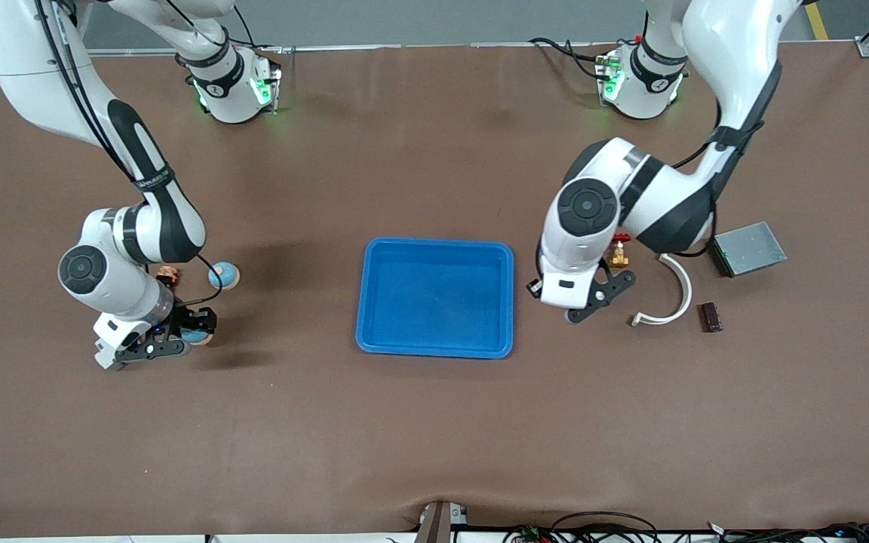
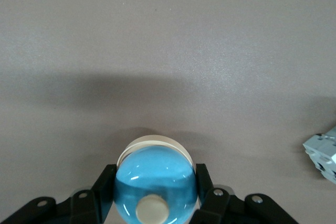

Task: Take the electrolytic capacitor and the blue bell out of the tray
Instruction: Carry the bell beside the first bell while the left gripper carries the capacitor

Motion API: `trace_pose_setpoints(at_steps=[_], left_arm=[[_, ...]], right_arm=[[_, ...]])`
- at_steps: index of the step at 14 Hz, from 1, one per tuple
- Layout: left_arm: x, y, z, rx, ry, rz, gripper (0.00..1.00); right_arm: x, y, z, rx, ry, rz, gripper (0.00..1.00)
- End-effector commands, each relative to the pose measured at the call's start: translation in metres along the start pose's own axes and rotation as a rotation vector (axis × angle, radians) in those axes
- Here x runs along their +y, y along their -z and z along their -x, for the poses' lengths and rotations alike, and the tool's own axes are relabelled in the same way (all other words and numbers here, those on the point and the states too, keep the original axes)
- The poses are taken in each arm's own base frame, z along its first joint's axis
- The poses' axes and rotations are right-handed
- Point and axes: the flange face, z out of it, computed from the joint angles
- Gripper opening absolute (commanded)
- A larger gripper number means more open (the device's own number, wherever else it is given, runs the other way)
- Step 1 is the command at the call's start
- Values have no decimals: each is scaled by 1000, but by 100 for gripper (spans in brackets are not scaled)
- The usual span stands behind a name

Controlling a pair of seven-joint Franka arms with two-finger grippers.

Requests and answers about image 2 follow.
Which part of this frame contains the white circuit breaker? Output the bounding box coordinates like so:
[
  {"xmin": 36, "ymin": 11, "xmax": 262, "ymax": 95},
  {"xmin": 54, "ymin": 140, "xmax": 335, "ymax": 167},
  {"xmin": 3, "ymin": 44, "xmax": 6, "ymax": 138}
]
[{"xmin": 302, "ymin": 125, "xmax": 336, "ymax": 185}]

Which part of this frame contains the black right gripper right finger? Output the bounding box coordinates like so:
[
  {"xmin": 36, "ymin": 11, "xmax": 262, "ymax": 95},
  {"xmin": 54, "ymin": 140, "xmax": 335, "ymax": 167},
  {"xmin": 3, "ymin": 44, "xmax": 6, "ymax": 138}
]
[{"xmin": 193, "ymin": 163, "xmax": 300, "ymax": 224}]

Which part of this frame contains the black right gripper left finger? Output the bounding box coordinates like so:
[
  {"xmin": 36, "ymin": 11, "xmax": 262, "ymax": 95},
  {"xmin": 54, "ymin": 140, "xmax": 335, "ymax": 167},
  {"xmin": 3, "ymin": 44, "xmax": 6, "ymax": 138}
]
[{"xmin": 0, "ymin": 164, "xmax": 118, "ymax": 224}]

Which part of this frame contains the light blue call bell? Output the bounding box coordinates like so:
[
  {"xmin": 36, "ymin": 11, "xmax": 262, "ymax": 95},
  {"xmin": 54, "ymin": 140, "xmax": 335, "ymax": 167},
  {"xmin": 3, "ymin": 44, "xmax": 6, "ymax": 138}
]
[{"xmin": 113, "ymin": 134, "xmax": 198, "ymax": 224}]

